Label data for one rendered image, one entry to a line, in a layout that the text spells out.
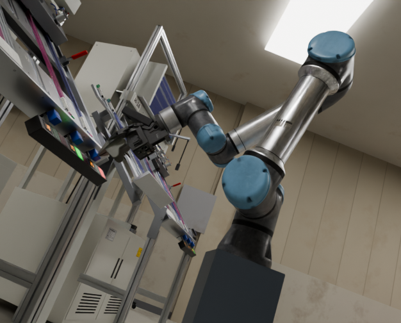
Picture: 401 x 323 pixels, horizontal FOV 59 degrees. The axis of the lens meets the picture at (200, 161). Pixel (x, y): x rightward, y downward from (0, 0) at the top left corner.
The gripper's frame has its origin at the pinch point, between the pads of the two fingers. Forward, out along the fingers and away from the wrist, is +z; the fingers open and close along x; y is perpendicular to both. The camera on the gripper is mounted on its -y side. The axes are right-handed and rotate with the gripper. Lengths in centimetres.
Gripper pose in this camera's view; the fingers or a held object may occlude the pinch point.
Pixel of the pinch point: (101, 151)
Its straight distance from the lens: 109.1
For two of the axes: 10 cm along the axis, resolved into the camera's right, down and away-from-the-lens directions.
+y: 4.6, 7.8, -4.3
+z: -8.7, 4.9, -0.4
